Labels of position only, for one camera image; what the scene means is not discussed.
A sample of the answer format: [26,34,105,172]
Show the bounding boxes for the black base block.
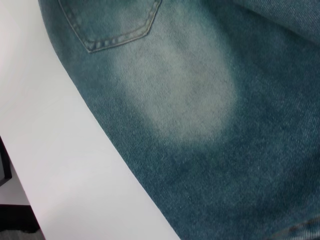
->
[0,203,41,233]

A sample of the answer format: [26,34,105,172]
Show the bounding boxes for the black frame bar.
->
[0,134,13,186]

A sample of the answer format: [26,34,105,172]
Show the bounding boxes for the blue denim shorts with cartoon print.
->
[37,0,320,240]

